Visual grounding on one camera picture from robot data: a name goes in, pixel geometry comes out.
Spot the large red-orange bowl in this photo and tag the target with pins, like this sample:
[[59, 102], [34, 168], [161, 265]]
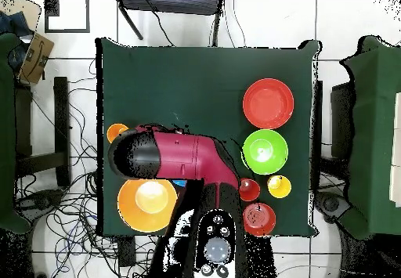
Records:
[[268, 103]]

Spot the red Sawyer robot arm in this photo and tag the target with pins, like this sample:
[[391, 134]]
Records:
[[188, 155]]

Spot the orange cup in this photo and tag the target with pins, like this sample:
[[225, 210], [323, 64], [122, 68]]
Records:
[[114, 132]]

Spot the dark green tablecloth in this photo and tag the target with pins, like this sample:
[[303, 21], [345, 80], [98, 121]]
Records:
[[172, 87]]

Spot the blue bowl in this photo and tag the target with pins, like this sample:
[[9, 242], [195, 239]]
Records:
[[180, 183]]

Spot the large orange bowl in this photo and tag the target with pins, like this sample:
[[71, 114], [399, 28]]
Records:
[[131, 209]]

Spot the black stand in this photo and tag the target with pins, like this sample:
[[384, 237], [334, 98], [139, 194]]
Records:
[[61, 118], [317, 118]]

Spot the small red cup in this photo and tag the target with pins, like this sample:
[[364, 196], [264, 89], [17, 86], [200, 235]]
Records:
[[250, 191]]

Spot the green bowl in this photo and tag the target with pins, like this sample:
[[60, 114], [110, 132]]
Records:
[[266, 152]]

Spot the black power strip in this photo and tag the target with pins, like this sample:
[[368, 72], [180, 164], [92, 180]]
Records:
[[127, 251]]

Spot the black folding chair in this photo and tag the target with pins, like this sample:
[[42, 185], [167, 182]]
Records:
[[172, 5]]

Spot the cardboard box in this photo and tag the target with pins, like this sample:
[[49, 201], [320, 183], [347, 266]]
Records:
[[36, 60]]

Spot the green cloth side table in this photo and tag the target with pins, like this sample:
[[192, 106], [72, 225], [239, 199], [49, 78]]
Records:
[[6, 134], [376, 134]]

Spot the yellow cup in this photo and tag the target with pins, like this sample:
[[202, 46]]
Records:
[[279, 187]]

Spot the wide red cup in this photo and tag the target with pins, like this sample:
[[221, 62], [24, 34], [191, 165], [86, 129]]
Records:
[[260, 220]]

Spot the blue cloth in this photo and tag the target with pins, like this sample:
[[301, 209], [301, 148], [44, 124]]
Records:
[[12, 22]]

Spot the black square frame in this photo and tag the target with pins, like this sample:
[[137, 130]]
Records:
[[67, 30]]

